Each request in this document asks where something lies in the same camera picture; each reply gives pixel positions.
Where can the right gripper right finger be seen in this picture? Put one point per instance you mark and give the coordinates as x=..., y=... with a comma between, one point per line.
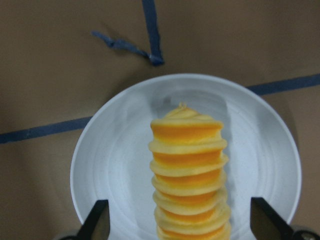
x=267, y=224

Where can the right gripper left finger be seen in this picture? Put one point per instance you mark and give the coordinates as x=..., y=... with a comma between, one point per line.
x=97, y=224

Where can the blue plate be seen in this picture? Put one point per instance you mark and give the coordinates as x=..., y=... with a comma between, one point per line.
x=111, y=159

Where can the sliced bread loaf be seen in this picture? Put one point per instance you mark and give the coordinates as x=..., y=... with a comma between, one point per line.
x=189, y=179

